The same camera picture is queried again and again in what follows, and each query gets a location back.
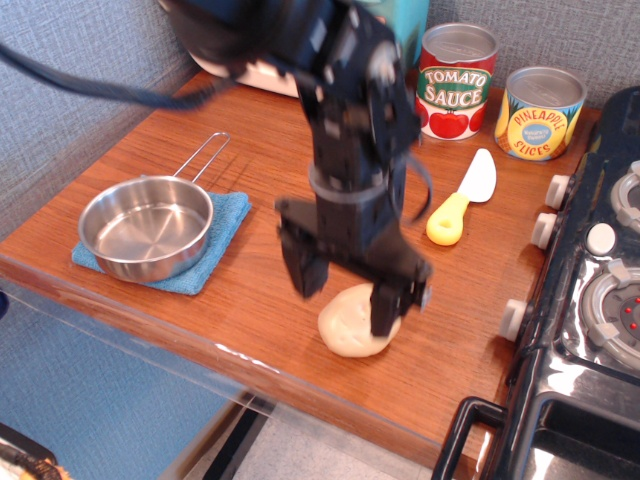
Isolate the yellow handled toy knife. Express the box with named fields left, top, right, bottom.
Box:
left=425, top=148, right=497, bottom=246

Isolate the blue folded cloth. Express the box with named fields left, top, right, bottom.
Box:
left=71, top=192, right=251, bottom=296

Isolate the orange object at corner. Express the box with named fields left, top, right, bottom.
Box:
left=1, top=444, right=70, bottom=480

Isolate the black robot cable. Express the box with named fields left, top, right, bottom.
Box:
left=0, top=42, right=241, bottom=111

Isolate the teal toy microwave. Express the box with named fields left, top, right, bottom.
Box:
left=168, top=1, right=429, bottom=102

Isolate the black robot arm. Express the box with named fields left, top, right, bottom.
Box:
left=163, top=1, right=431, bottom=337

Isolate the tomato sauce can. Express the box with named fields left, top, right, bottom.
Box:
left=416, top=23, right=498, bottom=140

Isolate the pale toy potato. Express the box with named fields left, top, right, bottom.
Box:
left=318, top=283, right=402, bottom=358

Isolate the pineapple slices can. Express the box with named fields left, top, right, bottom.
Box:
left=494, top=66, right=587, bottom=161

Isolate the small stainless steel pan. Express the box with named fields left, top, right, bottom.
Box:
left=77, top=132, right=231, bottom=284

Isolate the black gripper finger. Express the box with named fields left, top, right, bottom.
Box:
left=370, top=283, right=414, bottom=337
left=279, top=227, right=328, bottom=299

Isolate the black toy stove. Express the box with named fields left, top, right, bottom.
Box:
left=433, top=87, right=639, bottom=479

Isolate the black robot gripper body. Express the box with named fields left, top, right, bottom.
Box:
left=274, top=169, right=432, bottom=309

